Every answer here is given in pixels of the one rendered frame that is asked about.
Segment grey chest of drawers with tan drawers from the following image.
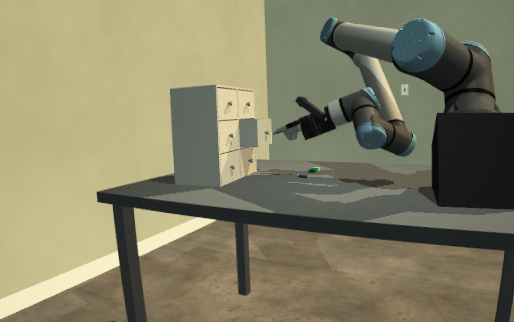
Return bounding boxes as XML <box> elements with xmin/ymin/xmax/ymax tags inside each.
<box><xmin>170</xmin><ymin>85</ymin><xmax>257</xmax><ymax>187</ymax></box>

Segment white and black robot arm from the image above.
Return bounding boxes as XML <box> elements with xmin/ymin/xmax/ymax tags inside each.
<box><xmin>320</xmin><ymin>17</ymin><xmax>501</xmax><ymax>157</ymax></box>

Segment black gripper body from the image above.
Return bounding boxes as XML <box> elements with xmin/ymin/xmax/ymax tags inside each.
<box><xmin>299</xmin><ymin>106</ymin><xmax>336</xmax><ymax>140</ymax></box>

